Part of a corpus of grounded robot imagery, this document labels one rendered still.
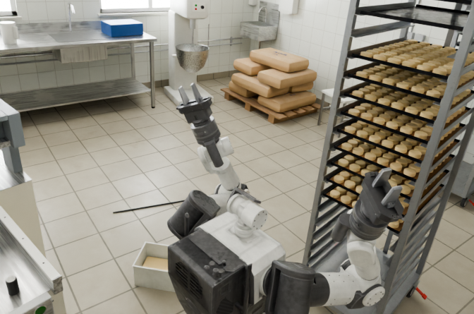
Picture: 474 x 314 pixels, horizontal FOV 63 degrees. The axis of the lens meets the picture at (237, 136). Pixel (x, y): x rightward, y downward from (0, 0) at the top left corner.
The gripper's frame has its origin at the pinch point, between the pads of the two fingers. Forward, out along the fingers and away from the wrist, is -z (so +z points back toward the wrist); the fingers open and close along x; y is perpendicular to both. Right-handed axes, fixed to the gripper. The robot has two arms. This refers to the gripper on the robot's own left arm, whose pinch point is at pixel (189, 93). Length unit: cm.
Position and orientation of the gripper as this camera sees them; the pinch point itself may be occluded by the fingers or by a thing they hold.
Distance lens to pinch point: 131.6
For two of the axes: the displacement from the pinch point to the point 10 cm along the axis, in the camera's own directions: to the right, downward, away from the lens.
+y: -2.6, 5.2, -8.2
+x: 9.0, -1.7, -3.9
